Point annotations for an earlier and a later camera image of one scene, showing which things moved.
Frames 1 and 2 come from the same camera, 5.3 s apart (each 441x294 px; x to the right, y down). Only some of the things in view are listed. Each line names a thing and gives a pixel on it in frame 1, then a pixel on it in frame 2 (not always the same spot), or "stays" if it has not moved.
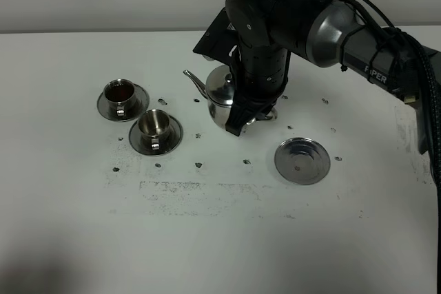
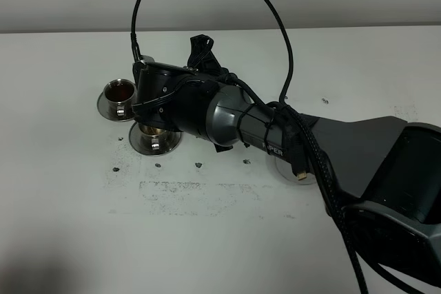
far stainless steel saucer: x=140 y=103 stays
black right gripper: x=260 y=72 to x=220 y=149
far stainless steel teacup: x=119 y=94 stays
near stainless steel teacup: x=154 y=125 stays
